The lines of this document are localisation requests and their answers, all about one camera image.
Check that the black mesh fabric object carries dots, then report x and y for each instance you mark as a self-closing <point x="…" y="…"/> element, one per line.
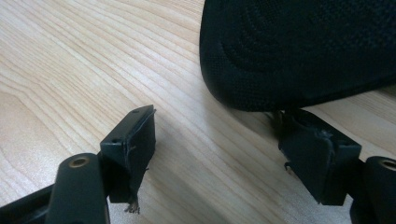
<point x="295" y="53"/>

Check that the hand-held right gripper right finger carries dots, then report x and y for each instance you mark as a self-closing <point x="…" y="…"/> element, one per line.
<point x="317" y="161"/>

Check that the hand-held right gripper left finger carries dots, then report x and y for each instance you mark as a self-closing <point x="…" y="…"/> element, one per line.
<point x="130" y="149"/>

